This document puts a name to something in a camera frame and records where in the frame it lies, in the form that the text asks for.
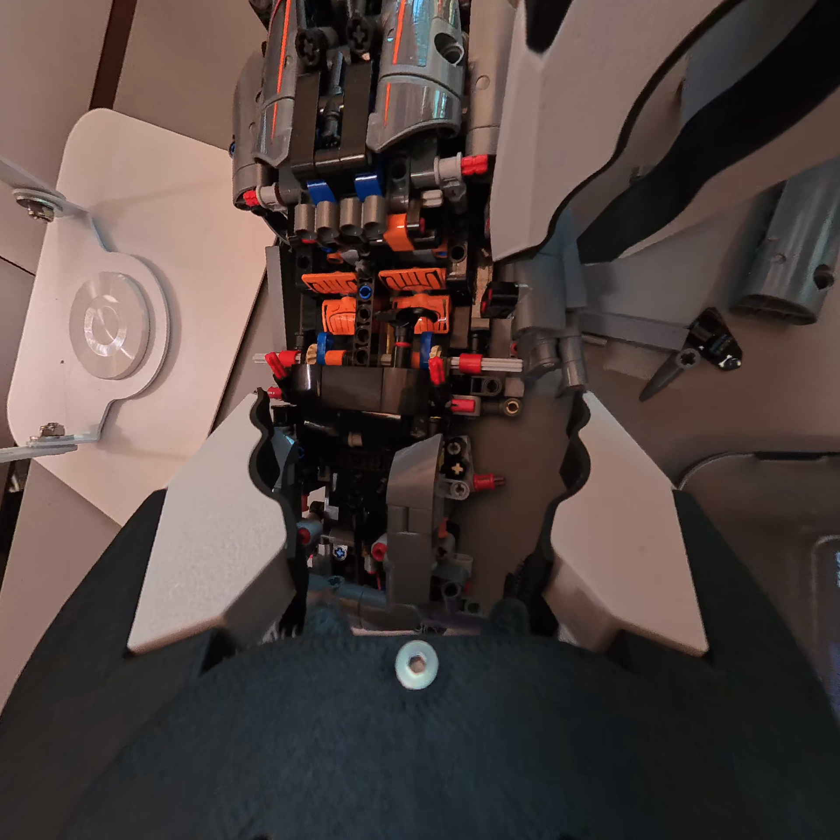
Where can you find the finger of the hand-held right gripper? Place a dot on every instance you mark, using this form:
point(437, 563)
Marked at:
point(754, 210)
point(577, 118)

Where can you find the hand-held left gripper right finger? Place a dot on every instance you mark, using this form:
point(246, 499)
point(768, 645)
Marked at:
point(623, 544)

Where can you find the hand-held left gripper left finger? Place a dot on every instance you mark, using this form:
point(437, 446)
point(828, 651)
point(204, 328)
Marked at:
point(210, 544)

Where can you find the grey lego side panel assembly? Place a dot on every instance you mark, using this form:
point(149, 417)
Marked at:
point(544, 308)

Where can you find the lego car model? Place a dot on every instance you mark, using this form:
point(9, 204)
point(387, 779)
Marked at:
point(367, 394)

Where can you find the grey curved lego panel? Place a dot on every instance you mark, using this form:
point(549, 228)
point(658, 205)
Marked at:
point(787, 262)

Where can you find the black lego pin connector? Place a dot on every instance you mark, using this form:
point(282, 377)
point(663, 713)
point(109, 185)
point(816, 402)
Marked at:
point(715, 338)

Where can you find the long grey lego wedge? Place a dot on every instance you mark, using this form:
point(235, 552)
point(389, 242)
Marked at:
point(636, 328)

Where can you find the smartphone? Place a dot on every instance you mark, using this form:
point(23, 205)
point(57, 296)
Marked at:
point(828, 590)

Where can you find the clear round disc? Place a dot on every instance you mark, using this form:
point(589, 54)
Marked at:
point(108, 325)

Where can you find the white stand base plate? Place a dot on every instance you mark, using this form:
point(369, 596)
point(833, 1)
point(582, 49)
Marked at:
point(197, 216)

